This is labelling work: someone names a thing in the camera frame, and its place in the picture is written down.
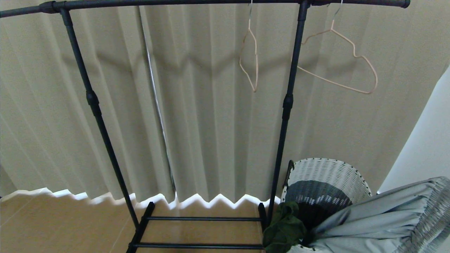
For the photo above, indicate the pale grey shorts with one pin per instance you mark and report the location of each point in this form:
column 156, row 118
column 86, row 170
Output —
column 369, row 218

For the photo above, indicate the dark green garment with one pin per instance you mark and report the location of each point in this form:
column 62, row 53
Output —
column 284, row 228

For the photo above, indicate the black clothes rack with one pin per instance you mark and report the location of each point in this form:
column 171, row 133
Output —
column 288, row 105

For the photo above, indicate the pink clothes hanger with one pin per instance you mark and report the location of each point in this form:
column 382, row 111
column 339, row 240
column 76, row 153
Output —
column 334, row 80
column 257, row 70

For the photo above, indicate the white laundry basket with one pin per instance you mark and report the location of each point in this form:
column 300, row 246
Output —
column 327, row 172

